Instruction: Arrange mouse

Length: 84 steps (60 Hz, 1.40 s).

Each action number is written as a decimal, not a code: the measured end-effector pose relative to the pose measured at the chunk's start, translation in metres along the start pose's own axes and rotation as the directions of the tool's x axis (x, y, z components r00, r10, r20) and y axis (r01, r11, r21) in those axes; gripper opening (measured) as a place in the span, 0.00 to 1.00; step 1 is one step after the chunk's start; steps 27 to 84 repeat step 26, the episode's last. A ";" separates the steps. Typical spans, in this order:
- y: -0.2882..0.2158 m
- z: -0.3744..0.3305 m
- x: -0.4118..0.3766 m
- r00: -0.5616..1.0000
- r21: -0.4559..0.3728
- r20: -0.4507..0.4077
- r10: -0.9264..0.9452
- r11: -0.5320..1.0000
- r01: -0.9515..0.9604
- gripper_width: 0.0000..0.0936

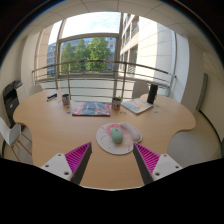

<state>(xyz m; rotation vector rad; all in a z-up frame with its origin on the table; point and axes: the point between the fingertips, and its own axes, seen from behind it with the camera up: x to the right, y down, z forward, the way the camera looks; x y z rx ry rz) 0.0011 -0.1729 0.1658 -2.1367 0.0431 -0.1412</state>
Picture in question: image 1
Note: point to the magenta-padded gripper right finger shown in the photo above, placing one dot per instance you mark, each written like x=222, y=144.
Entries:
x=164, y=165

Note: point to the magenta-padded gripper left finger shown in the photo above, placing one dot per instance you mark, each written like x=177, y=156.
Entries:
x=60, y=165

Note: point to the mint green computer mouse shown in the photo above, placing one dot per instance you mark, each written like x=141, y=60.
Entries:
x=117, y=136

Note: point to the round white pink mouse pad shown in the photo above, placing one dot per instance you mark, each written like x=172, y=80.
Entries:
x=106, y=143

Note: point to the small teal sticker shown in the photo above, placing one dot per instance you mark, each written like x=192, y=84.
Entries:
x=68, y=111

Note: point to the white chair with wooden legs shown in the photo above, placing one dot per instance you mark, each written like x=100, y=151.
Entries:
x=9, y=133

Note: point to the red and grey magazine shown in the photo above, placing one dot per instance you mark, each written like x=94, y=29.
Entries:
x=90, y=109

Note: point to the light illustrated booklet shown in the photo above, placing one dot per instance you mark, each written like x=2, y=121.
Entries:
x=137, y=106

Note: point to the small black blue box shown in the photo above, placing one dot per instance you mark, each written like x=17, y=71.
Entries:
x=52, y=97

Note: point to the tall black speaker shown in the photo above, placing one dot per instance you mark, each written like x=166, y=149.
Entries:
x=152, y=93

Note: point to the tin can with orange print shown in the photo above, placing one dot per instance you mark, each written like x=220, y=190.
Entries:
x=116, y=104

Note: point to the black office printer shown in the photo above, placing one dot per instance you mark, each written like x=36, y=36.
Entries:
x=11, y=98

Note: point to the metal balcony railing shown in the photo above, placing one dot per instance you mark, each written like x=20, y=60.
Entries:
x=100, y=62

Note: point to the green leafy trees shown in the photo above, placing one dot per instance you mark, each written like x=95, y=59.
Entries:
x=98, y=50

